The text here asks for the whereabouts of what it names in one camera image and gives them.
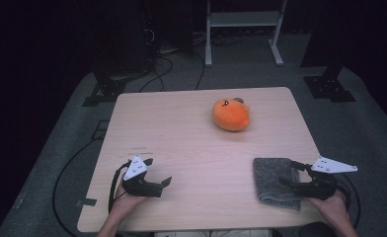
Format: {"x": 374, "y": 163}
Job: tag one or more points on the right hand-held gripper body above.
{"x": 318, "y": 187}

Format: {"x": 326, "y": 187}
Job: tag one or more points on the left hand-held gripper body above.
{"x": 139, "y": 187}

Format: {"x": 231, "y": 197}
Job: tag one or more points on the grey towel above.
{"x": 270, "y": 184}

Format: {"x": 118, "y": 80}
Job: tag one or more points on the orange plush toy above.
{"x": 231, "y": 115}

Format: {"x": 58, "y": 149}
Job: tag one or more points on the person's left hand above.
{"x": 125, "y": 202}

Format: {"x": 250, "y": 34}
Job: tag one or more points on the person's right hand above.
{"x": 333, "y": 210}

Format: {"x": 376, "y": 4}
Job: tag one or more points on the dark round object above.
{"x": 313, "y": 230}

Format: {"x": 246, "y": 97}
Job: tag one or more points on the black tape strip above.
{"x": 87, "y": 201}

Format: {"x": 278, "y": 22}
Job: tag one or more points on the person's trousers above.
{"x": 214, "y": 234}

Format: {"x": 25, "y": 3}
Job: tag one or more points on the black cabinet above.
{"x": 178, "y": 29}

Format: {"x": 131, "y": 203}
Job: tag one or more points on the black stand with base plate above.
{"x": 328, "y": 87}
{"x": 109, "y": 89}

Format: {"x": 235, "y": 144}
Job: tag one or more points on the white metal stand frame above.
{"x": 242, "y": 19}

